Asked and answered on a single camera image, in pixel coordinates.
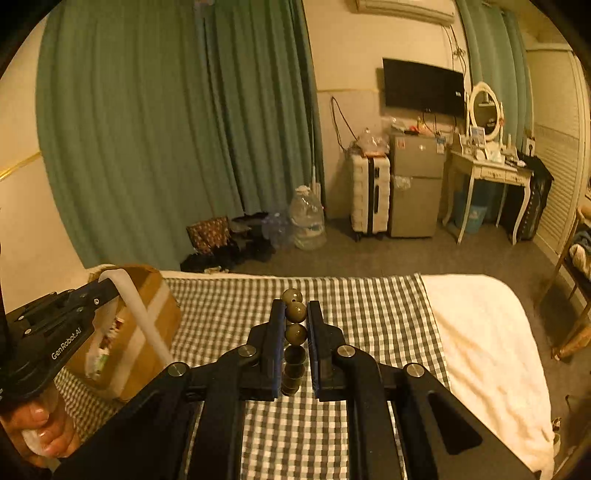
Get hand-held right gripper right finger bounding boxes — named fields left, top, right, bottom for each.
left=307, top=300, right=541, bottom=480

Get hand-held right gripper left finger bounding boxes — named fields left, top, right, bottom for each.
left=55, top=299, right=287, bottom=480

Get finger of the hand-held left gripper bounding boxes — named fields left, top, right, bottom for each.
left=58, top=276, right=123, bottom=310

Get olive bead bracelet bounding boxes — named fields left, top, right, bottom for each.
left=281, top=288, right=309, bottom=398

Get brown cardboard box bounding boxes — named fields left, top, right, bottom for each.
left=65, top=264, right=184, bottom=403

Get person's left hand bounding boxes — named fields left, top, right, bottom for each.
left=0, top=397, right=83, bottom=468

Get green checkered cloth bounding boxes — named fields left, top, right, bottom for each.
left=54, top=274, right=452, bottom=480

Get brown patterned gift bag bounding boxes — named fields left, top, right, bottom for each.
left=187, top=217, right=230, bottom=255

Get wrapped water bottle pack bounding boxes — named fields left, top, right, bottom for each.
left=263, top=211, right=294, bottom=250

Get large clear water jug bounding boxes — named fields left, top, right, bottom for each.
left=290, top=185, right=327, bottom=251

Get teal curtain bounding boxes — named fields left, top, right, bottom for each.
left=203, top=0, right=325, bottom=228
left=36, top=0, right=214, bottom=271
left=455, top=0, right=533, bottom=140

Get white suitcase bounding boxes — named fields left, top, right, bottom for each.
left=349, top=154, right=392, bottom=241

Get thin white pole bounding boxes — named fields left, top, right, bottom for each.
left=310, top=134, right=322, bottom=195

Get grey mini fridge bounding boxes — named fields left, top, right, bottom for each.
left=389, top=134, right=447, bottom=239

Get blue waste bin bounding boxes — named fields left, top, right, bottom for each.
left=455, top=191, right=488, bottom=234

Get white vanity table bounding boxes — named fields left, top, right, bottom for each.
left=443, top=148, right=534, bottom=246

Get wooden chair with clothes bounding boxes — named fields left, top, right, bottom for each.
left=538, top=205, right=591, bottom=361

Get black hanging garment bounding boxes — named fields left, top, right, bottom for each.
left=517, top=156, right=554, bottom=241

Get white oval mirror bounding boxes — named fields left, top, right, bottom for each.
left=465, top=82, right=504, bottom=142

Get white louvered wardrobe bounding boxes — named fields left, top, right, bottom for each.
left=526, top=46, right=591, bottom=260

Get white air conditioner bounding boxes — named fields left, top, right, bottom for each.
left=355, top=0, right=456, bottom=25

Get dark wall cables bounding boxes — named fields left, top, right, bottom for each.
left=330, top=96, right=356, bottom=149

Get black wall television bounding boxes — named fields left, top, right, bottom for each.
left=382, top=58, right=465, bottom=117

